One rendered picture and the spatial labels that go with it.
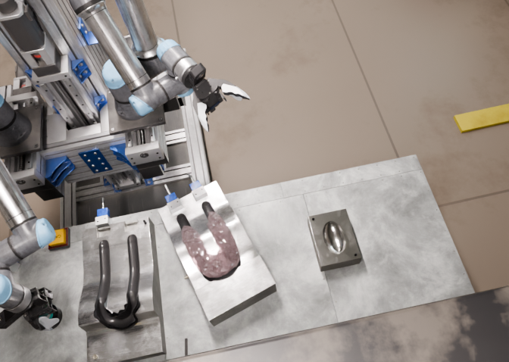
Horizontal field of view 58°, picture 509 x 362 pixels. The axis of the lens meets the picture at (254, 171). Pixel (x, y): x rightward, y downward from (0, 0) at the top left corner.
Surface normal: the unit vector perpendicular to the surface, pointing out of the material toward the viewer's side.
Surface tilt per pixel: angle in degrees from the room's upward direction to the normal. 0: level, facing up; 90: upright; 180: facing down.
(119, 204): 0
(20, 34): 90
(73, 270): 0
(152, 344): 0
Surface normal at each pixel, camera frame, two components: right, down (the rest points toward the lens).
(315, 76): -0.07, -0.48
